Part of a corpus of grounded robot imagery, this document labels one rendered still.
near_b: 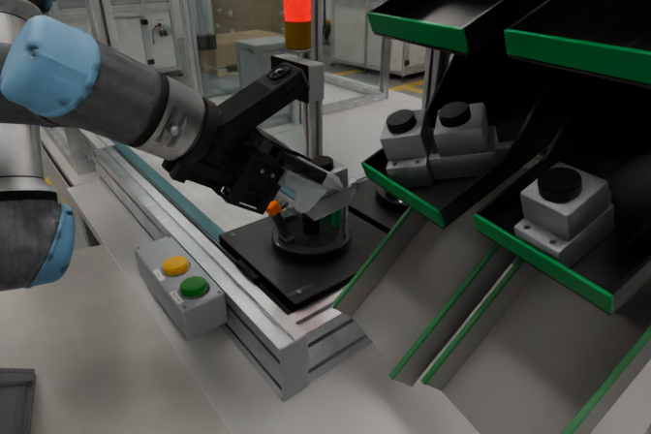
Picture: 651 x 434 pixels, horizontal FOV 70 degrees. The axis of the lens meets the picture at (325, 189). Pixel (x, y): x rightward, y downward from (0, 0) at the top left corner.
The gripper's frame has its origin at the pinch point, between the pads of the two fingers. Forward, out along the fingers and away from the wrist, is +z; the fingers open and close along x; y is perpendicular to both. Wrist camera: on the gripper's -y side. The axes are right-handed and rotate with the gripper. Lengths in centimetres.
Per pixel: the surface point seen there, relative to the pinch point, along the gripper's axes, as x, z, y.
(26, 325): -31, -13, 49
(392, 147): 12.0, -5.1, -6.7
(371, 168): 9.3, -3.4, -3.7
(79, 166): -91, 2, 39
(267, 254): -12.1, 9.5, 18.2
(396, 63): -380, 375, -118
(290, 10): -32.4, 2.9, -19.8
